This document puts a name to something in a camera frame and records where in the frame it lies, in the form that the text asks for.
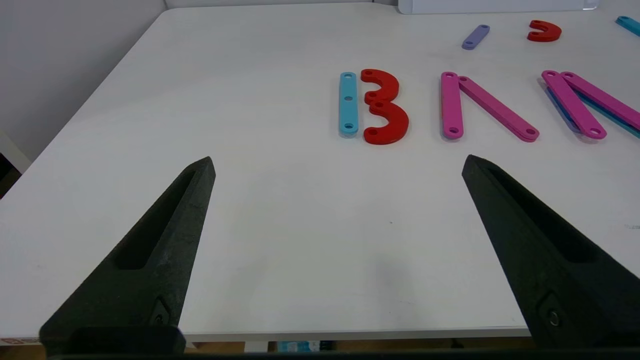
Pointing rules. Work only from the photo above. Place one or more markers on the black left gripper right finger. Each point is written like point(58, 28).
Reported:
point(560, 280)

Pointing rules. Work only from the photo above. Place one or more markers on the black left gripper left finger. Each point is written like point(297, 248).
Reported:
point(150, 280)

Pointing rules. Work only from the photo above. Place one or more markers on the pink bar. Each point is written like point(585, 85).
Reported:
point(576, 106)
point(451, 105)
point(500, 111)
point(605, 99)

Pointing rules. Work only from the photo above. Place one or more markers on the small red curved piece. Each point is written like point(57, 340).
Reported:
point(389, 85)
point(551, 34)

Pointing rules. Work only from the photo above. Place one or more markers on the white sign reading BRAIN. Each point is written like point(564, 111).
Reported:
point(500, 6)

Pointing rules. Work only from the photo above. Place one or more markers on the dark blue flat bar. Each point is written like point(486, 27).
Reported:
point(561, 111)

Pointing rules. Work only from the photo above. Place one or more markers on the teal flat bar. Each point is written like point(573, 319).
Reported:
point(618, 120)

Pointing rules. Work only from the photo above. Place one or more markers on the large red curved piece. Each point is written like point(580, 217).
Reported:
point(398, 122)

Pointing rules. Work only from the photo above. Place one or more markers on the short purple flat bar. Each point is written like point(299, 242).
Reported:
point(475, 37)

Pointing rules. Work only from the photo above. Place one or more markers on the light blue long flat bar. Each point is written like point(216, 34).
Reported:
point(348, 112)

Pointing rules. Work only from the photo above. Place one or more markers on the light blue medium flat bar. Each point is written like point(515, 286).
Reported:
point(629, 24)

